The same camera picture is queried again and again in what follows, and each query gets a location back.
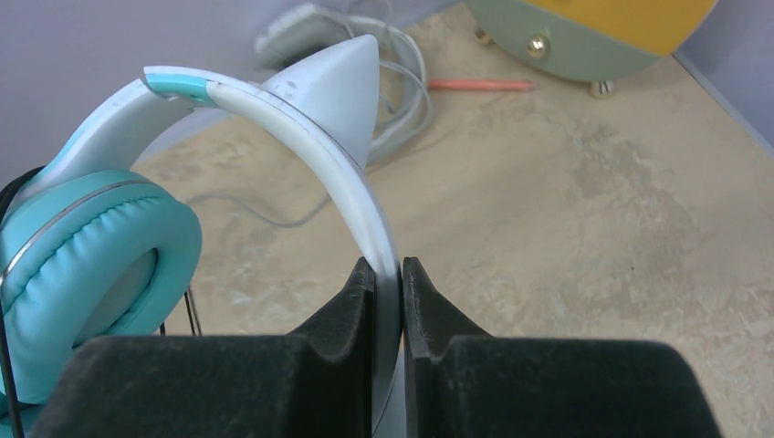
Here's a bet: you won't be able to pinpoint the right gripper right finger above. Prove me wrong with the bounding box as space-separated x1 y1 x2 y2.
403 257 721 437

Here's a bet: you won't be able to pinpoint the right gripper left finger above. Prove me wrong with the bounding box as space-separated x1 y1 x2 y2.
31 260 375 437

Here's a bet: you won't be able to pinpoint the teal cat-ear headphones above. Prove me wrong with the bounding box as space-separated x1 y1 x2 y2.
1 35 402 437

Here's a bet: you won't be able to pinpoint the white grey headphones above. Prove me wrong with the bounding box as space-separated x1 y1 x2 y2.
254 3 433 164

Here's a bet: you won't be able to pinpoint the orange pen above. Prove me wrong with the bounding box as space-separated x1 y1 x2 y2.
428 78 535 92

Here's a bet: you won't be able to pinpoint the round pastel drawer box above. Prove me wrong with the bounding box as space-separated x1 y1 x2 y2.
465 0 716 99

